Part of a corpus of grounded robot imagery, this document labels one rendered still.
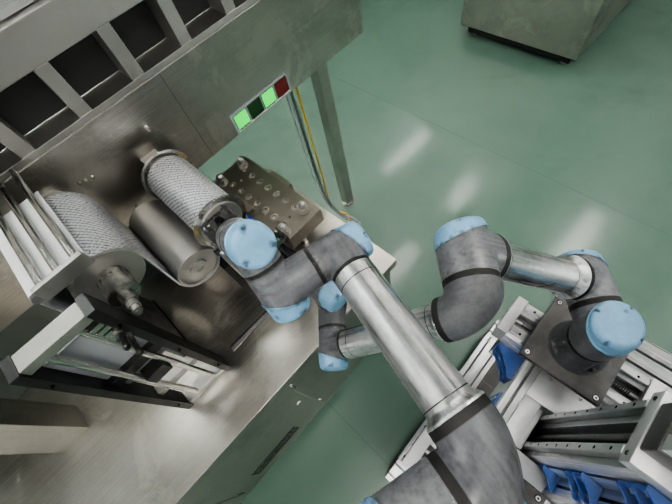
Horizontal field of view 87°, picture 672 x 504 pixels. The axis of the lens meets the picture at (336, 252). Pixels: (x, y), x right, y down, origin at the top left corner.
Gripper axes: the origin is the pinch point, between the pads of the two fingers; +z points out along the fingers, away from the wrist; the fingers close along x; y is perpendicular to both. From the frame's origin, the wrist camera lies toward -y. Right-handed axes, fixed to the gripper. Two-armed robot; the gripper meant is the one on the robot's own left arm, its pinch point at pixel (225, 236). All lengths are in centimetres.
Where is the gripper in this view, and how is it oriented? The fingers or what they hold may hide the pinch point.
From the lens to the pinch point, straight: 90.0
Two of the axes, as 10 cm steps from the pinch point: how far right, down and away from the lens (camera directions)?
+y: -5.9, -7.1, -3.9
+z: -4.5, -1.2, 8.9
